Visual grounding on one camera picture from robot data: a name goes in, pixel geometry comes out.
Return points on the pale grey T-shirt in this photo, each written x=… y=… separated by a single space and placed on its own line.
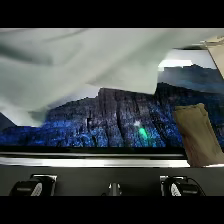
x=83 y=60

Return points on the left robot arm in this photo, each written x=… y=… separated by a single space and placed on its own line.
x=31 y=187

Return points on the olive brown garment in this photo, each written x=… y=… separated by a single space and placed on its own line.
x=196 y=133

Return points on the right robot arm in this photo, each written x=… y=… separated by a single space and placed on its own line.
x=181 y=188

